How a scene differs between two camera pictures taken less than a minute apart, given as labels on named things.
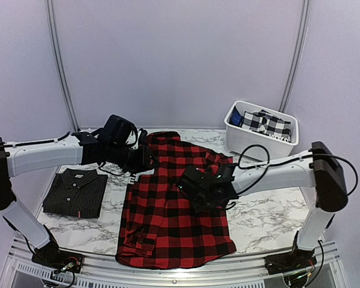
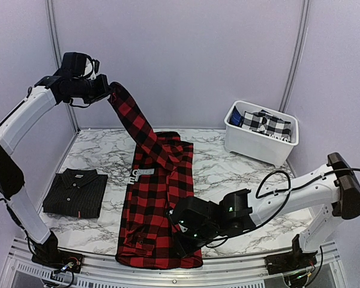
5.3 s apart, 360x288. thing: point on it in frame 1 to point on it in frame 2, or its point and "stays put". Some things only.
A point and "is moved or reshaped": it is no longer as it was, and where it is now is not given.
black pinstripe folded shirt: [77, 192] stays put
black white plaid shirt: [267, 123] stays put
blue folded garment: [236, 117] stays put
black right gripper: [197, 206] to [185, 249]
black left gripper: [143, 161] to [103, 90]
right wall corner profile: [297, 56] stays put
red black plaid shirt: [158, 227] is moved or reshaped
